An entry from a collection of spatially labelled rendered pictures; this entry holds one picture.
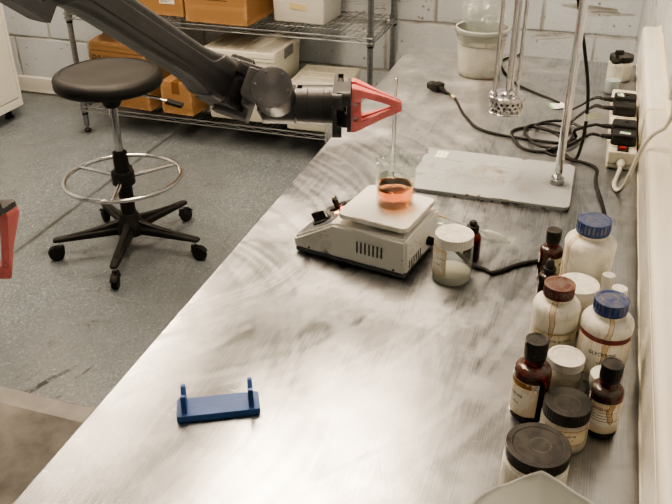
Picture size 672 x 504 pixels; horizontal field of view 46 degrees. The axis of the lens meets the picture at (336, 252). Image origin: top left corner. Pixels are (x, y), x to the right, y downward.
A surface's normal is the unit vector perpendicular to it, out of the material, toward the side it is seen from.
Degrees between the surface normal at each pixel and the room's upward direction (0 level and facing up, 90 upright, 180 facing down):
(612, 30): 90
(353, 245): 90
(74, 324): 0
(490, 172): 0
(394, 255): 90
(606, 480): 0
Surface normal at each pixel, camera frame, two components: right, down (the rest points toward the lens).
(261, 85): -0.03, -0.05
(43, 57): -0.31, 0.48
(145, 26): 0.83, 0.27
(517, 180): 0.00, -0.87
